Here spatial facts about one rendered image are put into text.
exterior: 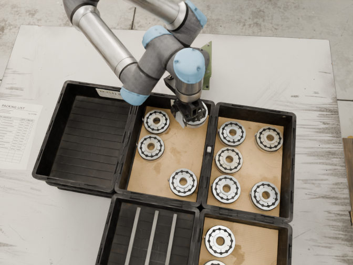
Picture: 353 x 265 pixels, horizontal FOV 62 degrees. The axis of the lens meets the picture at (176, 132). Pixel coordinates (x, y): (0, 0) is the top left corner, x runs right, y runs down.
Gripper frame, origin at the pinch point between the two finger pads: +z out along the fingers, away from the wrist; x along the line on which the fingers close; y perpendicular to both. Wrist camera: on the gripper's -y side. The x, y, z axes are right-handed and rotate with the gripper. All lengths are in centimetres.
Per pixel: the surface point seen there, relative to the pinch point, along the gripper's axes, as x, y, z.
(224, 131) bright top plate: 13.1, 8.0, 13.1
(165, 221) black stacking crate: -22.2, 26.8, 16.6
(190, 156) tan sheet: -2.6, 10.0, 16.3
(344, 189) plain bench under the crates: 48, 49, 29
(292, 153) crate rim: 27.7, 28.4, 6.2
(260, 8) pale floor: 123, -95, 99
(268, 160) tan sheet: 22.6, 25.5, 16.2
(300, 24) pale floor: 142, -66, 99
